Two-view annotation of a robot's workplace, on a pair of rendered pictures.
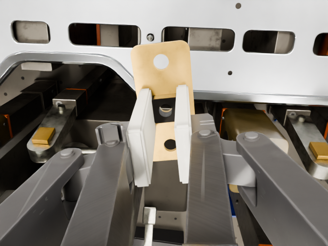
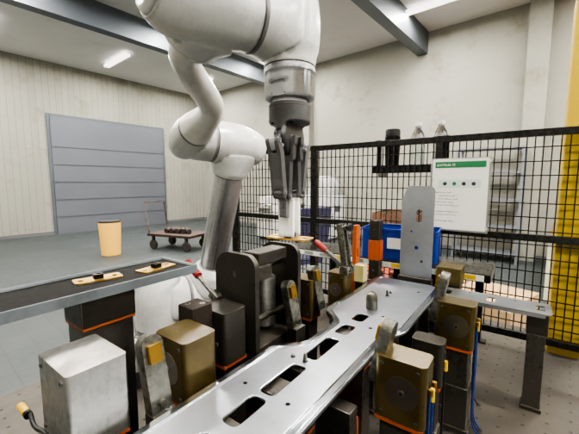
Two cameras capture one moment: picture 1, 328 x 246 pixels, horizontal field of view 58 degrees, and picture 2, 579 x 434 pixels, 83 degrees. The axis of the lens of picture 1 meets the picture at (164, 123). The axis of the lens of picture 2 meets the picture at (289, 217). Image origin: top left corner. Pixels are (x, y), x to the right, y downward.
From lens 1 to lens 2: 0.56 m
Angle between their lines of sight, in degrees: 70
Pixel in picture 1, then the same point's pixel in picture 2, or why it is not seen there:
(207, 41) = (277, 387)
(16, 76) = not seen: hidden behind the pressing
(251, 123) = (203, 363)
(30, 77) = not seen: hidden behind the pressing
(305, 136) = (161, 372)
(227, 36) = not seen: outside the picture
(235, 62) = (249, 387)
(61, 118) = (293, 312)
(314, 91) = (172, 420)
